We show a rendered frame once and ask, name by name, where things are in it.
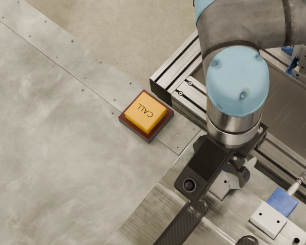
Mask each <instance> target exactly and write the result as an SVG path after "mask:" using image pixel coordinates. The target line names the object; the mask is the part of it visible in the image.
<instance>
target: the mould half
mask: <svg viewBox="0 0 306 245"><path fill-rule="evenodd" d="M194 153H195V152H194V149H193V148H191V147H190V146H188V147H187V148H186V150H185V151H184V152H183V153H182V154H181V155H180V156H179V157H178V159H177V160H176V161H175V162H174V163H173V164H172V166H171V167H170V168H169V169H168V170H167V171H166V173H165V174H164V175H163V176H162V177H161V178H160V180H159V181H158V182H157V184H156V185H155V186H154V187H153V189H152V190H151V191H150V192H149V193H148V195H147V196H146V197H145V198H144V199H143V201H142V202H141V203H140V204H139V205H138V207H137V208H136V209H135V210H134V211H133V213H132V214H131V215H130V216H129V217H128V219H127V220H126V221H125V222H124V223H123V225H122V226H121V227H120V228H119V229H118V230H117V232H116V233H115V234H114V235H113V236H112V237H111V238H110V239H109V240H108V241H107V242H106V243H105V244H104V245H153V244H154V242H155V241H156V240H157V239H158V238H159V236H160V235H161V234H162V233H163V231H164V230H165V229H166V228H167V226H168V225H169V224H170V223H171V221H172V220H173V219H174V218H175V216H176V215H177V214H178V213H179V211H180V210H181V209H182V208H183V206H184V205H185V204H186V202H187V201H188V199H187V198H186V197H185V196H183V195H182V194H181V193H180V192H179V191H177V190H176V189H175V187H174V183H175V181H176V179H177V178H178V176H179V175H180V173H181V172H182V170H183V169H184V167H185V166H186V165H187V163H188V162H189V160H190V159H191V157H192V156H193V154H194ZM203 198H204V199H205V200H206V201H207V203H208V211H207V214H206V216H205V217H204V218H203V219H202V221H201V222H200V223H199V224H198V225H197V227H196V228H195V229H194V231H193V232H192V233H191V234H190V235H189V237H188V238H187V239H186V241H185V242H184V243H183V244H182V245H235V244H236V243H237V241H238V240H239V239H241V238H242V237H244V236H253V237H255V238H256V239H257V240H258V242H259V245H293V244H292V241H293V240H294V238H299V239H300V242H299V244H298V245H304V244H305V243H306V232H305V231H303V230H302V229H301V228H299V227H298V226H296V225H295V224H294V223H293V222H291V221H290V220H289V219H288V220H287V224H286V225H285V226H284V228H283V229H282V230H281V232H280V233H279V234H278V236H277V237H276V238H275V240H274V241H273V240H272V239H271V238H269V237H268V236H267V235H266V234H264V233H263V232H262V231H260V230H259V229H257V228H256V227H255V226H254V225H252V224H251V223H250V222H248V221H249V219H250V218H251V216H252V215H253V213H254V212H255V211H256V209H257V208H258V207H259V206H260V204H261V203H262V202H263V200H262V199H260V198H259V197H257V196H256V195H255V194H253V193H252V192H251V191H249V190H248V189H247V188H245V187H244V186H243V187H242V188H241V189H232V190H231V191H230V192H229V194H228V195H227V196H226V197H225V198H224V199H223V201H220V200H219V199H218V198H217V197H216V196H214V195H213V194H212V193H210V192H209V191H207V193H206V194H205V195H204V197H203Z"/></svg>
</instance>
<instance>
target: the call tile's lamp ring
mask: <svg viewBox="0 0 306 245"><path fill-rule="evenodd" d="M143 92H145V93H146V94H148V95H149V96H150V97H152V98H153V99H155V100H156V101H157V102H159V103H160V104H161V105H162V106H164V107H165V108H166V109H167V111H168V113H167V114H166V115H165V117H164V118H163V119H162V120H161V121H160V122H159V123H158V125H157V126H156V127H155V128H154V129H153V130H152V131H151V132H150V134H149V135H147V134H146V133H144V132H143V131H142V130H140V129H139V128H138V127H136V126H135V125H134V124H132V123H131V122H130V121H128V120H127V119H126V118H124V117H123V116H124V115H125V114H124V113H125V111H126V110H127V109H128V108H129V107H130V106H131V105H132V104H133V103H134V101H135V100H136V99H137V98H138V97H139V96H140V95H141V94H142V93H143ZM172 112H173V110H172V109H170V108H169V107H167V106H166V105H165V104H163V103H162V102H161V101H159V100H158V99H156V98H155V97H154V96H152V95H151V94H150V93H148V92H147V91H145V90H142V91H141V92H140V94H139V95H138V96H137V97H136V98H135V99H134V100H133V101H132V102H131V103H130V105H129V106H128V107H127V108H126V109H125V110H124V111H123V112H122V113H121V114H120V116H119V118H120V119H121V120H123V121H124V122H125V123H127V124H128V125H129V126H131V127H132V128H133V129H134V130H136V131H137V132H138V133H140V134H141V135H142V136H144V137H145V138H146V139H148V140H149V139H150V137H151V136H152V135H153V134H154V133H155V132H156V131H157V129H158V128H159V127H160V126H161V125H162V124H163V123H164V121H165V120H166V119H167V118H168V117H169V116H170V115H171V114H172Z"/></svg>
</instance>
